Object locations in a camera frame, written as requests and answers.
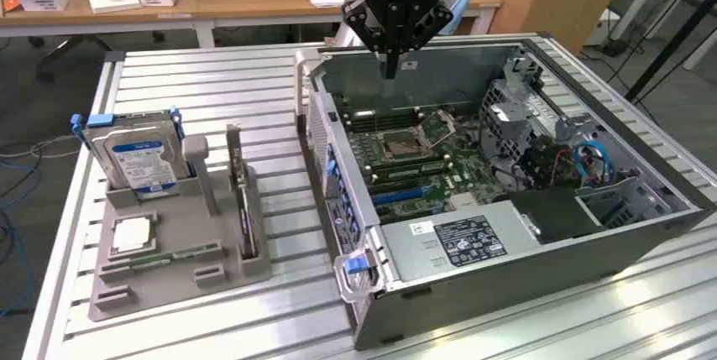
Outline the blue wire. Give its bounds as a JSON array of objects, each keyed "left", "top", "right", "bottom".
[{"left": 575, "top": 140, "right": 617, "bottom": 188}]

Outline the metal socket cover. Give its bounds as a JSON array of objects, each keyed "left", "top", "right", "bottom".
[{"left": 420, "top": 110, "right": 459, "bottom": 145}]

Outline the grey power supply unit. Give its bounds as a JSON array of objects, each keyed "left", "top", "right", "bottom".
[{"left": 380, "top": 200, "right": 545, "bottom": 284}]

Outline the perforated metal disk bay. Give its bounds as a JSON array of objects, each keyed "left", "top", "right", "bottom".
[{"left": 481, "top": 78, "right": 561, "bottom": 159}]

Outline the silver CPU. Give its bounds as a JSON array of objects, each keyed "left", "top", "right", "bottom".
[{"left": 111, "top": 217, "right": 157, "bottom": 252}]

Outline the black slanted stand pole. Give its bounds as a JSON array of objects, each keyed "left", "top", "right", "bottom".
[{"left": 624, "top": 0, "right": 717, "bottom": 105}]

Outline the black RAM slot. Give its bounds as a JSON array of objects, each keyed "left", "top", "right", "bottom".
[
  {"left": 352, "top": 118, "right": 421, "bottom": 133},
  {"left": 346, "top": 108, "right": 420, "bottom": 123}
]

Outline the green motherboard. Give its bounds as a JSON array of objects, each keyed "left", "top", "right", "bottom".
[{"left": 336, "top": 95, "right": 512, "bottom": 227}]

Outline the blue expansion slot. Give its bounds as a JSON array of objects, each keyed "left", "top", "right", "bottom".
[{"left": 373, "top": 190, "right": 429, "bottom": 206}]

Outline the black wire bundle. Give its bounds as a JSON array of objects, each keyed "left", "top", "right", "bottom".
[{"left": 492, "top": 137, "right": 576, "bottom": 191}]

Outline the blue floor cable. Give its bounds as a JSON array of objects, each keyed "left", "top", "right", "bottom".
[{"left": 0, "top": 158, "right": 45, "bottom": 319}]

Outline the CPU socket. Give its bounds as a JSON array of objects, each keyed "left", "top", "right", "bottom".
[{"left": 380, "top": 128, "right": 433, "bottom": 159}]

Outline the hard disk with blue carrier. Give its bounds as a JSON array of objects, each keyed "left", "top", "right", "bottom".
[{"left": 71, "top": 104, "right": 198, "bottom": 201}]

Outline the small metal disk bay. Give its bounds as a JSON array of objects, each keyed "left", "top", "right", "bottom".
[{"left": 576, "top": 177, "right": 677, "bottom": 227}]

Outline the black floor box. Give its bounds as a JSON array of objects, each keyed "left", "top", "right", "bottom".
[{"left": 601, "top": 39, "right": 632, "bottom": 58}]

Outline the white floor cable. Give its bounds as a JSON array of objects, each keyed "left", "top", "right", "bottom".
[{"left": 0, "top": 135, "right": 83, "bottom": 159}]

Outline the black office chair base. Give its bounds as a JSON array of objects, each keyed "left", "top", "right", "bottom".
[{"left": 27, "top": 30, "right": 167, "bottom": 82}]

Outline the open dark PC case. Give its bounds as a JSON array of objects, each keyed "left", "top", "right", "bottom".
[{"left": 294, "top": 32, "right": 717, "bottom": 352}]

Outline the blue case release latch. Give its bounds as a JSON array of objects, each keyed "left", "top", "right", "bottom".
[{"left": 345, "top": 252, "right": 376, "bottom": 277}]

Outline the installed green RAM stick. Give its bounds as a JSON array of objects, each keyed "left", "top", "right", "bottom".
[
  {"left": 366, "top": 159, "right": 453, "bottom": 176},
  {"left": 369, "top": 170, "right": 449, "bottom": 186}
]

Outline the grey parts rack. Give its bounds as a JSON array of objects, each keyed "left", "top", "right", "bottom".
[{"left": 87, "top": 133, "right": 276, "bottom": 322}]

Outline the black graphics card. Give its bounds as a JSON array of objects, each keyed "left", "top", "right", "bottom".
[{"left": 226, "top": 123, "right": 265, "bottom": 260}]

